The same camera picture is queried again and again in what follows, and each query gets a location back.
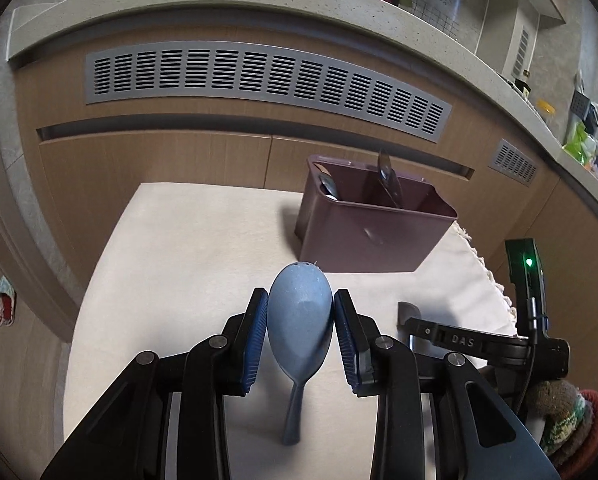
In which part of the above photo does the small grey vent grille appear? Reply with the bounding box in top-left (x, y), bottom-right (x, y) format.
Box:
top-left (490, 138), bottom-right (540, 189)

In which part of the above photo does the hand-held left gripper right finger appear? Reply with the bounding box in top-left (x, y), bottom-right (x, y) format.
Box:
top-left (332, 288), bottom-right (562, 480)

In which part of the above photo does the grey stone kitchen countertop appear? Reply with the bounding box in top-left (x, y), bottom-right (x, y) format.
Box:
top-left (0, 0), bottom-right (598, 241)

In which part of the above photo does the green plastic bag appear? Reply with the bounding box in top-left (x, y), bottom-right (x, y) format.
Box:
top-left (563, 125), bottom-right (598, 167)

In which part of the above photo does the white wall vent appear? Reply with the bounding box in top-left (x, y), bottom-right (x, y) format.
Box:
top-left (511, 25), bottom-right (532, 79)

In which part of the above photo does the maroon plastic utensil box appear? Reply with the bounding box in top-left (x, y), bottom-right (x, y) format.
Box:
top-left (294, 155), bottom-right (458, 273)

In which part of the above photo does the large grey vent grille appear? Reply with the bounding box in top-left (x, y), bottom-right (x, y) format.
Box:
top-left (84, 42), bottom-right (454, 144)

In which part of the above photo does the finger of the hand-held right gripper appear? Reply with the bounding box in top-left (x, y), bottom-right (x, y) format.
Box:
top-left (398, 302), bottom-right (420, 335)

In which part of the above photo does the white tablecloth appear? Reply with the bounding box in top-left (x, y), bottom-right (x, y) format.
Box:
top-left (61, 182), bottom-right (520, 480)

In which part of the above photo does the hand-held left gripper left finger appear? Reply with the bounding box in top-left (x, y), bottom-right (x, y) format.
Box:
top-left (41, 288), bottom-right (270, 480)

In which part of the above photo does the pair of green slippers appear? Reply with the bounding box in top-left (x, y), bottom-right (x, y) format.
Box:
top-left (0, 275), bottom-right (18, 329)

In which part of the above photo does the multicolour knitted cushion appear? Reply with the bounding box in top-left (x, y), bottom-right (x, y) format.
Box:
top-left (523, 379), bottom-right (598, 480)

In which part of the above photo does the wooden kitchen cabinet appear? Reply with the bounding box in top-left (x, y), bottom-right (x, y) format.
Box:
top-left (29, 35), bottom-right (598, 311)

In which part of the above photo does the blue-grey plastic rice spoon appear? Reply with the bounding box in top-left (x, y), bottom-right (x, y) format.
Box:
top-left (266, 261), bottom-right (336, 446)

